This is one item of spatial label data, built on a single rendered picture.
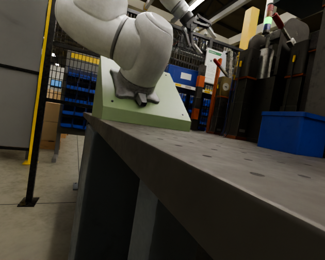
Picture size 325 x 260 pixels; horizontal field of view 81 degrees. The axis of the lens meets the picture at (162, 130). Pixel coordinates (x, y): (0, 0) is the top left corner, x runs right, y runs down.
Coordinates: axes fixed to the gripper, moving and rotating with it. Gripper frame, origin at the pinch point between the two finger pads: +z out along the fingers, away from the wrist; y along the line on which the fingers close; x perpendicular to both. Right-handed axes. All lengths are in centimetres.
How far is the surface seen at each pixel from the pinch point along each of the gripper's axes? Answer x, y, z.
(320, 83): -66, -29, 17
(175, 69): 37.9, -7.0, 1.7
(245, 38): 61, 83, 35
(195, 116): 31, -23, 36
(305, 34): -43.8, 5.3, 18.8
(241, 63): -31.2, -15.0, 11.3
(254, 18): 60, 103, 27
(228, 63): 1.3, 4.4, 17.8
